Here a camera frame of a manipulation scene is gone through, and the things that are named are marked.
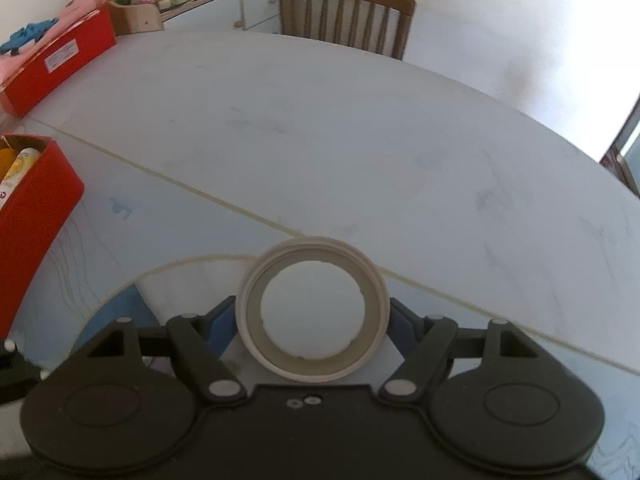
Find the white sideboard with wooden top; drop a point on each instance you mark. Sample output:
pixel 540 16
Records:
pixel 255 5

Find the blue cloth item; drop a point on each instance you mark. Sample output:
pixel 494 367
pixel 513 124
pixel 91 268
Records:
pixel 27 35

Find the cardboard box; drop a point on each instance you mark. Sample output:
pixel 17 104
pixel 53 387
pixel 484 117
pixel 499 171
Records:
pixel 137 17

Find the red box with white label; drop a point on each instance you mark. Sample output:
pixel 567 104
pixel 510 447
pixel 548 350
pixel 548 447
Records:
pixel 55 65

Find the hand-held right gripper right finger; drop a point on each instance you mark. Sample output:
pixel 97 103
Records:
pixel 398 321

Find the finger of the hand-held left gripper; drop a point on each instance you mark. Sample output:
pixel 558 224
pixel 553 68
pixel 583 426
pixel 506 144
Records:
pixel 19 372

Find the white yellow bottle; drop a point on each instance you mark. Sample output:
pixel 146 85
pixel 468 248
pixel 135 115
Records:
pixel 17 170

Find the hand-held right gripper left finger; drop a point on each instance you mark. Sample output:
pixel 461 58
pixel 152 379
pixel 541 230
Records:
pixel 223 327

